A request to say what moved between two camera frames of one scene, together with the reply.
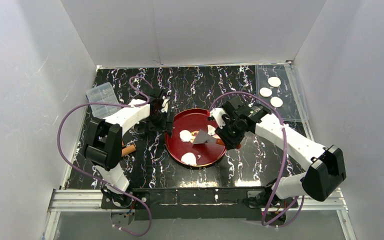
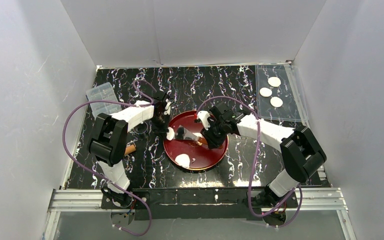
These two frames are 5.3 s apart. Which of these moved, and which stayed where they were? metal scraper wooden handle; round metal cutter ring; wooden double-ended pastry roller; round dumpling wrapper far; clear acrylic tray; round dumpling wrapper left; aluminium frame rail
Moved: metal scraper wooden handle
Stayed: round metal cutter ring; wooden double-ended pastry roller; round dumpling wrapper far; clear acrylic tray; round dumpling wrapper left; aluminium frame rail
